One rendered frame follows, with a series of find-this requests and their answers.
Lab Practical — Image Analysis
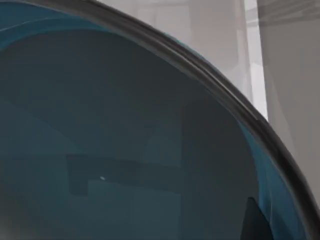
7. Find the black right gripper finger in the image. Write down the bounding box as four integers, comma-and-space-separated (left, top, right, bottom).
240, 196, 273, 240

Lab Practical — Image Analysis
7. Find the blue bowl with dark rim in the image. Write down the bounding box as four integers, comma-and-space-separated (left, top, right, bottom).
0, 0, 320, 240

